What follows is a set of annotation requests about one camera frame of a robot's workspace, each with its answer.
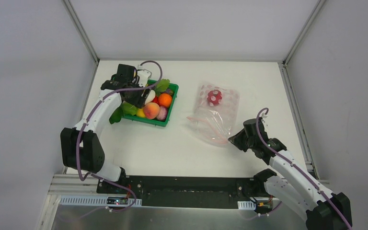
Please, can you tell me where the fake white radish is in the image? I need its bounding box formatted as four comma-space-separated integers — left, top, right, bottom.
145, 90, 156, 104

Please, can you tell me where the fake peach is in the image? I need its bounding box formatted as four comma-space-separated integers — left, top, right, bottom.
143, 102, 160, 119

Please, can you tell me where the clear zip top bag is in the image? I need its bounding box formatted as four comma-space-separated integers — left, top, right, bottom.
187, 82, 240, 146

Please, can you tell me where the fake red spotted mushroom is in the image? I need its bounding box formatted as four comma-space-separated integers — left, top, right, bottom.
207, 90, 222, 107

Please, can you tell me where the fake bok choy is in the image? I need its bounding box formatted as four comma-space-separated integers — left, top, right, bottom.
109, 107, 138, 124

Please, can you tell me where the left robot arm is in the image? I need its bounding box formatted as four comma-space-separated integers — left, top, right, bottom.
60, 64, 151, 194

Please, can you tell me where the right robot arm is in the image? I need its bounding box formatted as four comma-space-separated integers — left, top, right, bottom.
228, 118, 353, 230

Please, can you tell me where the fake yellow lemon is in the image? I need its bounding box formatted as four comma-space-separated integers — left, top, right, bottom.
136, 108, 146, 118

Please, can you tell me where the fake red bell pepper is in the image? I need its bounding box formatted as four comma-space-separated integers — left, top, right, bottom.
151, 97, 159, 104

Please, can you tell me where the fake orange in tray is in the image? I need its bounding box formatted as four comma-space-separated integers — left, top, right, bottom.
158, 93, 173, 108

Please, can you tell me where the fake pink onion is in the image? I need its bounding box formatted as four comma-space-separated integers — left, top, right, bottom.
156, 106, 168, 122

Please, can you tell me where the fake purple eggplant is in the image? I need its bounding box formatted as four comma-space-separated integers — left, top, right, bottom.
164, 88, 174, 96

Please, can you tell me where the green plastic tray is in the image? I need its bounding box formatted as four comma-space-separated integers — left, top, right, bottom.
121, 79, 179, 127

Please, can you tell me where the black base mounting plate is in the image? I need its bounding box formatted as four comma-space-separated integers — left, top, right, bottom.
96, 175, 275, 211

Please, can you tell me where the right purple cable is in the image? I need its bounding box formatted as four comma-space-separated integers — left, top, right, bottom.
255, 108, 353, 230

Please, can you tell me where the purple cable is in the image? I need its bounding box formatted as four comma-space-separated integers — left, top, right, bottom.
255, 108, 353, 230
76, 60, 163, 213

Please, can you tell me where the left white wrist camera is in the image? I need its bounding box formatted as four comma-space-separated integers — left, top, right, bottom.
137, 65, 152, 87

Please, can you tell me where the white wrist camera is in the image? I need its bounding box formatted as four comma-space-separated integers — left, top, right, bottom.
259, 114, 268, 126
137, 65, 152, 87

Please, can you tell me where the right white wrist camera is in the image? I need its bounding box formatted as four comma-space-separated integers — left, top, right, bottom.
259, 114, 268, 126

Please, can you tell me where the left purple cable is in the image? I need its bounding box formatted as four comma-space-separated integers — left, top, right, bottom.
76, 60, 163, 213

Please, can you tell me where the aluminium frame rail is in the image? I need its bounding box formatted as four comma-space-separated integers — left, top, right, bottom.
61, 0, 100, 66

